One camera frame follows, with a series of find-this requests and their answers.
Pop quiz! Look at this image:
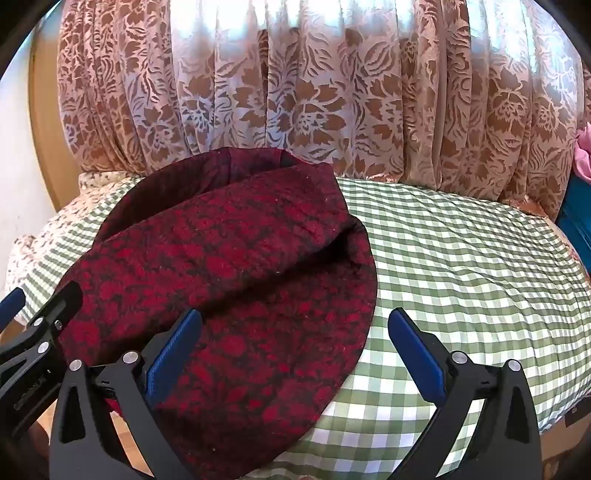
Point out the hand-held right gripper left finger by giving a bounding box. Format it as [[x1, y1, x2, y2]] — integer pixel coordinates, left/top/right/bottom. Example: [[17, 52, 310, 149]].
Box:
[[50, 308, 204, 480]]

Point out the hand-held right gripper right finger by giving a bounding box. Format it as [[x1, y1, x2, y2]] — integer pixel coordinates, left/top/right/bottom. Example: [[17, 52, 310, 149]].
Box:
[[387, 307, 542, 480]]

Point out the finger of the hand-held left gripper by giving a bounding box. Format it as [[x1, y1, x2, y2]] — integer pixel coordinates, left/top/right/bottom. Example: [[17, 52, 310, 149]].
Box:
[[0, 281, 84, 384], [0, 288, 25, 330]]

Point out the red black patterned garment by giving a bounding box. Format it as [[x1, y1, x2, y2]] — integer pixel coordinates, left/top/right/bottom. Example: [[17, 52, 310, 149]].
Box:
[[55, 147, 380, 480]]

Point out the person's left forearm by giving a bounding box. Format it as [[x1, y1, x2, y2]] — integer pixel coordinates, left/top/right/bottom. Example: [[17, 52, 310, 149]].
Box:
[[18, 415, 52, 480]]

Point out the green checked bedsheet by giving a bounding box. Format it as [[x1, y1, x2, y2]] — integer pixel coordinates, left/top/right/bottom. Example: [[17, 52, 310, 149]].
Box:
[[21, 175, 591, 480]]

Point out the white floral sheet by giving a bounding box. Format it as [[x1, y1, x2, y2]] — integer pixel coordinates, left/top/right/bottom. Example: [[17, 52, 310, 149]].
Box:
[[7, 171, 139, 296]]

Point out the blue object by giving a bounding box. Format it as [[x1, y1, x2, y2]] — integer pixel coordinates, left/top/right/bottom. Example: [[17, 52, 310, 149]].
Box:
[[556, 175, 591, 259]]

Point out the pink cloth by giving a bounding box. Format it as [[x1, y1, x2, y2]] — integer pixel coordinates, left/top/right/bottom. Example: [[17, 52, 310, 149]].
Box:
[[573, 127, 591, 183]]

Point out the brown floral curtain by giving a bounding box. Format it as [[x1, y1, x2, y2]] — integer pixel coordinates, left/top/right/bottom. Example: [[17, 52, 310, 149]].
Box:
[[55, 0, 591, 222]]

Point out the wooden frame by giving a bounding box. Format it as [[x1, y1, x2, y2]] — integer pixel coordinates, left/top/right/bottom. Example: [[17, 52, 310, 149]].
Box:
[[25, 28, 75, 213]]

